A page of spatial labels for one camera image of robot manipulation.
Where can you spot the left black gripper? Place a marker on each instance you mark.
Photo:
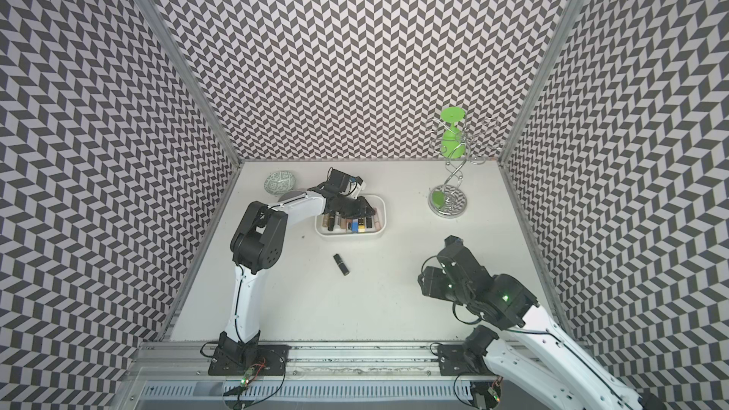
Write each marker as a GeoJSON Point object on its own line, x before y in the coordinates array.
{"type": "Point", "coordinates": [361, 209]}

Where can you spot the green plastic cup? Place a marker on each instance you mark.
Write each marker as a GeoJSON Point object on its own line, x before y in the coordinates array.
{"type": "Point", "coordinates": [453, 142]}

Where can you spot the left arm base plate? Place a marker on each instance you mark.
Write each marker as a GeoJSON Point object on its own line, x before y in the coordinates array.
{"type": "Point", "coordinates": [235, 361]}

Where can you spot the plain black lipstick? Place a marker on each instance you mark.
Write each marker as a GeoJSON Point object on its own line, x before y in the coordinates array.
{"type": "Point", "coordinates": [341, 264]}

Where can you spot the white plastic storage box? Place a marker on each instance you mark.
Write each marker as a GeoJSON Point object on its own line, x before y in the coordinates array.
{"type": "Point", "coordinates": [378, 203]}

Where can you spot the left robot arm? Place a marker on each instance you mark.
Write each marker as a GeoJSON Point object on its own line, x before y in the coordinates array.
{"type": "Point", "coordinates": [256, 246]}

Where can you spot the chrome wire stand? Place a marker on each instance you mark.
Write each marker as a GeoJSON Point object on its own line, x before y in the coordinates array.
{"type": "Point", "coordinates": [447, 200]}

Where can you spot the pink lip gloss tube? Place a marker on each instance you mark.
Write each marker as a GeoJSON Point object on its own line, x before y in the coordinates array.
{"type": "Point", "coordinates": [377, 221]}

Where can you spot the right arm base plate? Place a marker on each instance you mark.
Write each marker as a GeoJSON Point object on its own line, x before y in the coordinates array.
{"type": "Point", "coordinates": [455, 360]}

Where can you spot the aluminium front rail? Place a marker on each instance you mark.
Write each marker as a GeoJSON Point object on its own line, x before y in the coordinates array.
{"type": "Point", "coordinates": [187, 375]}

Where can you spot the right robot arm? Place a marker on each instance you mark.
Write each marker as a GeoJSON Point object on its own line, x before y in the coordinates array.
{"type": "Point", "coordinates": [515, 338]}

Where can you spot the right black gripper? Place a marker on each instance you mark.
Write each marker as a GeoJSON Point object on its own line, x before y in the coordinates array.
{"type": "Point", "coordinates": [431, 287]}

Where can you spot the green patterned bowl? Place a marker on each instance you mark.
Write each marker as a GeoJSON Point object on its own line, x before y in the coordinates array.
{"type": "Point", "coordinates": [279, 183]}

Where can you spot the purple ceramic bowl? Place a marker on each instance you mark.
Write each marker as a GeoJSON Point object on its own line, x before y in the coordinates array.
{"type": "Point", "coordinates": [291, 196]}

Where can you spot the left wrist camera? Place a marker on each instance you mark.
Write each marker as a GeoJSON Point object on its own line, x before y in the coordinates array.
{"type": "Point", "coordinates": [343, 184]}

